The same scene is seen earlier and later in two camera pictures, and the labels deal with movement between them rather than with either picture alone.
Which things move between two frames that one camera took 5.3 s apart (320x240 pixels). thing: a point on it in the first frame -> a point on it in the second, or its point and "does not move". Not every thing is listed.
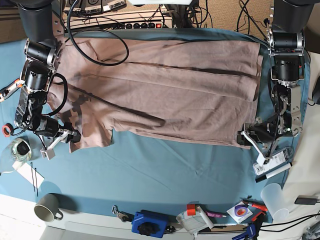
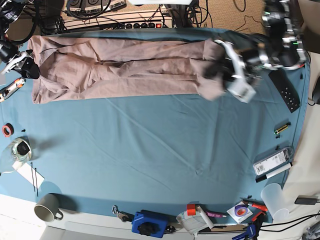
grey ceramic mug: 47,208 does not move
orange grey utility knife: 6,92 does not move
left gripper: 264,131 -> 223,68
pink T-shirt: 191,90 does not move
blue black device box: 151,223 does not move
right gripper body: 48,126 -> 8,51
